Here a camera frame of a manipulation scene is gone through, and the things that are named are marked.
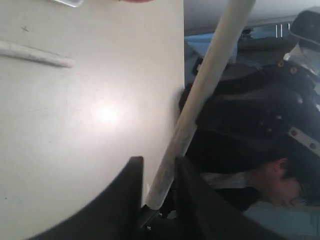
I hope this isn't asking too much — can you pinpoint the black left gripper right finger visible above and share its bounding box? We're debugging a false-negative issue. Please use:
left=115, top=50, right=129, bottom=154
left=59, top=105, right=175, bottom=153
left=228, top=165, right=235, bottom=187
left=174, top=157, right=283, bottom=240

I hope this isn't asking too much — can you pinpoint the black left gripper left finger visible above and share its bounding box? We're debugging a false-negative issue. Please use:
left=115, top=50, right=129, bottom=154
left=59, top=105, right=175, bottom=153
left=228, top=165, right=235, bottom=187
left=33, top=156, right=144, bottom=240

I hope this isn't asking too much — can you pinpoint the white drumstick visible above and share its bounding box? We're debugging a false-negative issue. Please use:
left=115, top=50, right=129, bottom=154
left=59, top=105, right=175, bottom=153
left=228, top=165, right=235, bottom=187
left=145, top=0, right=256, bottom=210
left=0, top=40, right=75, bottom=68

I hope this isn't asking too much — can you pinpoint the person in dark clothes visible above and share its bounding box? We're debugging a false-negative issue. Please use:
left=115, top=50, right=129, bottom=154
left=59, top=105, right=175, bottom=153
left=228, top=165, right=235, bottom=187
left=190, top=155, right=320, bottom=213

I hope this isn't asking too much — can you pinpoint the white plastic tray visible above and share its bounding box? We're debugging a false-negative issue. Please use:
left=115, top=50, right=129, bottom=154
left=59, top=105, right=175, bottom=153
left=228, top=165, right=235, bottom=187
left=53, top=0, right=84, bottom=8

